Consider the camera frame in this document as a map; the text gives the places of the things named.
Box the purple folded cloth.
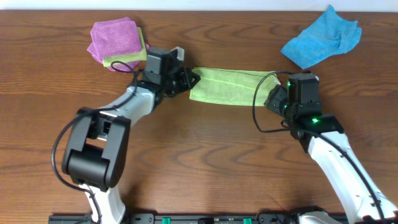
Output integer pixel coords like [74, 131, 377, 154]
[86, 42, 150, 75]
[90, 17, 143, 60]

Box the right black cable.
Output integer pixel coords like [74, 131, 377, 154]
[251, 70, 386, 224]

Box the green microfibre cloth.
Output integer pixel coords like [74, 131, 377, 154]
[189, 67, 280, 106]

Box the bottom purple folded cloth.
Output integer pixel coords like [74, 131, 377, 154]
[86, 42, 150, 75]

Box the left black cable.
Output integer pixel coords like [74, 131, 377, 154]
[51, 60, 144, 224]

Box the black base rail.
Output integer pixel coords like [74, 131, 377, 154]
[48, 213, 348, 224]

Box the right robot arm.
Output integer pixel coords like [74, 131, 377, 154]
[264, 72, 397, 223]

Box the top purple folded cloth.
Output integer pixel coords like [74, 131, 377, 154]
[90, 17, 143, 60]

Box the black cable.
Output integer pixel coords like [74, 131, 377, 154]
[51, 60, 144, 224]
[251, 70, 386, 224]

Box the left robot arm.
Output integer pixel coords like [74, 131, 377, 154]
[62, 47, 200, 223]

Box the blue crumpled cloth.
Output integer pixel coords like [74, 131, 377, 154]
[280, 5, 362, 69]

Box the folded green cloth in stack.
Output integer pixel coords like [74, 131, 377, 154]
[102, 27, 149, 67]

